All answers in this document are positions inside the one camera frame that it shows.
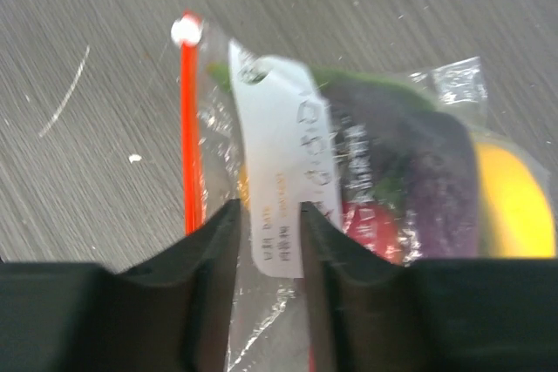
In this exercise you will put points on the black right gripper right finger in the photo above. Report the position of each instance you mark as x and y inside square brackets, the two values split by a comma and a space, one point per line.
[360, 316]

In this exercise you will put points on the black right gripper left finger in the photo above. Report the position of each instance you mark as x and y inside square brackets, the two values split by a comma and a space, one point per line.
[172, 312]

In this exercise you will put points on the red toy pepper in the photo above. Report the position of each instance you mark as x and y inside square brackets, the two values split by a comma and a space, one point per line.
[373, 226]

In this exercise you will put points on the clear zip bag orange zipper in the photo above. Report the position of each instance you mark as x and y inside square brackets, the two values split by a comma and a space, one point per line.
[475, 314]

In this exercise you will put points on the purple toy eggplant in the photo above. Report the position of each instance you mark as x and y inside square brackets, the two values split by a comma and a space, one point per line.
[423, 165]

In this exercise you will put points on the yellow toy banana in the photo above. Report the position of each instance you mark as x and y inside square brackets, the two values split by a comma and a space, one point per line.
[515, 214]

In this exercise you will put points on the green toy lettuce leaf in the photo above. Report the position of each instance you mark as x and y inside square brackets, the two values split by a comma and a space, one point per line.
[379, 80]

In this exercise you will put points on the small orange toy fruit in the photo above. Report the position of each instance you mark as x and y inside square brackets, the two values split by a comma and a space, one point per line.
[242, 186]

